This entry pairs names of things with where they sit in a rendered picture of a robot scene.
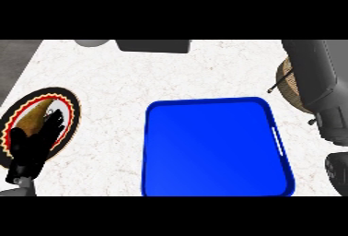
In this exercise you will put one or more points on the grey round object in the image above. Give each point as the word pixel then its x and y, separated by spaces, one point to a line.
pixel 93 42

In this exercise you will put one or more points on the black rimmed patterned plate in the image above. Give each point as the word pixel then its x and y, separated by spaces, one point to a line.
pixel 69 107

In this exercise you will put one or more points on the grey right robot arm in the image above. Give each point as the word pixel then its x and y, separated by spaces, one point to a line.
pixel 317 80

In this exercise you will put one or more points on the dark grey box appliance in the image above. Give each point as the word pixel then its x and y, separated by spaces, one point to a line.
pixel 153 45

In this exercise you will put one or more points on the wicker tiered basket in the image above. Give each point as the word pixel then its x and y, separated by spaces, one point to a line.
pixel 289 86

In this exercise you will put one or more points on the blue plastic tray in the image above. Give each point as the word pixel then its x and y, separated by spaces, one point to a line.
pixel 212 147

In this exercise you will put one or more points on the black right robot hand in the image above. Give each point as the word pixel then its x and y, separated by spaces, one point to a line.
pixel 339 175

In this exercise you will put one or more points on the yellow brown squash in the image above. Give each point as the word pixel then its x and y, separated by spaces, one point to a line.
pixel 35 118

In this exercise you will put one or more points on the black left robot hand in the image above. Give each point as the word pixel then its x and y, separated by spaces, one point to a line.
pixel 31 153

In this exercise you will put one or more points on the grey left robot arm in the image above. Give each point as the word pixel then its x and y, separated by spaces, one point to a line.
pixel 20 190

